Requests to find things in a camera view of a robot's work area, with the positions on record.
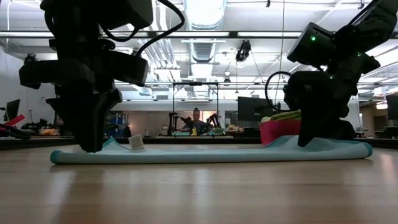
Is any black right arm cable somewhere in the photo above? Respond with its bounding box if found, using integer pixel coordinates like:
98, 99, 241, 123
264, 70, 293, 112

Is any person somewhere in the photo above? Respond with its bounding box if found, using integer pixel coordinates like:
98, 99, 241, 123
181, 107, 213, 136

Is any pink plastic bin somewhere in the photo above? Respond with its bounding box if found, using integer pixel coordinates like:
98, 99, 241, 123
259, 119, 302, 146

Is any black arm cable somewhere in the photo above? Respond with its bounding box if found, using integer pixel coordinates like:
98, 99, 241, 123
101, 0, 186, 58
264, 70, 293, 112

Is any black stand frame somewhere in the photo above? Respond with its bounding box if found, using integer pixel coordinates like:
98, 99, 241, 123
172, 82, 220, 137

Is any green microfiber towel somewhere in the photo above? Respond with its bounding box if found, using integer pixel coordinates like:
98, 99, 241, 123
269, 110, 302, 122

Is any red object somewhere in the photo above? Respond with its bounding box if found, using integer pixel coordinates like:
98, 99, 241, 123
3, 114, 26, 127

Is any light blue microfiber towel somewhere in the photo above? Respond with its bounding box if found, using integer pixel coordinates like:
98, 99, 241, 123
49, 134, 373, 165

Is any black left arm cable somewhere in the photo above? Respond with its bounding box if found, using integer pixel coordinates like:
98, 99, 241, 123
101, 0, 186, 58

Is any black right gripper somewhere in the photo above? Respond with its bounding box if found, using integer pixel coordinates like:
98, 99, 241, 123
283, 21, 359, 147

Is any silver ceiling duct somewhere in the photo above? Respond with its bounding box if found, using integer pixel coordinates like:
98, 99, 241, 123
182, 0, 228, 31

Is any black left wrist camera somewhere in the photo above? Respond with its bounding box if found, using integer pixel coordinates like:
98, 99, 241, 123
101, 0, 154, 31

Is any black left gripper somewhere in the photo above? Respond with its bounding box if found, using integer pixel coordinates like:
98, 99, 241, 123
18, 39, 149, 153

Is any black monitor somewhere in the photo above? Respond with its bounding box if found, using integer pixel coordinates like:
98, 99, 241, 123
386, 93, 398, 121
237, 96, 276, 123
5, 98, 21, 122

